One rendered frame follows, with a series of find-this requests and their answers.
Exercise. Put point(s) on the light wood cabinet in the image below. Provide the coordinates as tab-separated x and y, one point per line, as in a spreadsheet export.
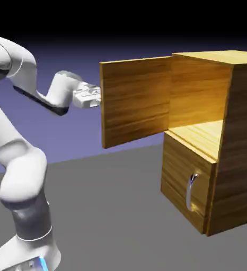
240	137

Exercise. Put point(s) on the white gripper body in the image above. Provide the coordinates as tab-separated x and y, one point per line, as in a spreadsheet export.
83	101

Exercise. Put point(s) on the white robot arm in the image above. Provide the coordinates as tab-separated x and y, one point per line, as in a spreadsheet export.
19	169

